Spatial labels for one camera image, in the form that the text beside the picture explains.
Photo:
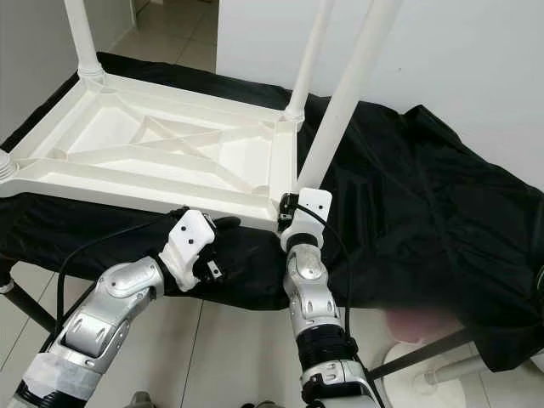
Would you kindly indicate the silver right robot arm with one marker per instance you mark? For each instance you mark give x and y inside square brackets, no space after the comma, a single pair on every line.
[314,306]

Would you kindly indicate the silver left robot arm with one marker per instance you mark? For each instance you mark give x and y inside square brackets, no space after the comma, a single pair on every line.
[102,331]

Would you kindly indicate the grey robot right foot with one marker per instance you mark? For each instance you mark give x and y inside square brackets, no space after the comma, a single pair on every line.
[263,405]

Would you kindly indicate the grey robot foot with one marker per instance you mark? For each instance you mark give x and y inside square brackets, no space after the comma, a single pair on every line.
[263,405]
[138,401]

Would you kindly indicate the grey robot left foot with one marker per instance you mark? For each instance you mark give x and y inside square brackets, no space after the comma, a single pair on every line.
[138,401]

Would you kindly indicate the pink soft object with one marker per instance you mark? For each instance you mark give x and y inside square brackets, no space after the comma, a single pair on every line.
[425,323]

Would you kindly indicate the black cloth cover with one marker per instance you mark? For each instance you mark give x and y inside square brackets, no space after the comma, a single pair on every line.
[459,204]

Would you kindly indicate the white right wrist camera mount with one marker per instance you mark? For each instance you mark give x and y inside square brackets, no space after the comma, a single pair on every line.
[310,212]

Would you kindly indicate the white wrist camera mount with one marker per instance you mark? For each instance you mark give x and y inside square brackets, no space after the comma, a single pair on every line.
[189,242]
[310,212]

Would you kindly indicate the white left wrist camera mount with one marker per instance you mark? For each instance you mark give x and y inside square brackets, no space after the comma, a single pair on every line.
[189,242]

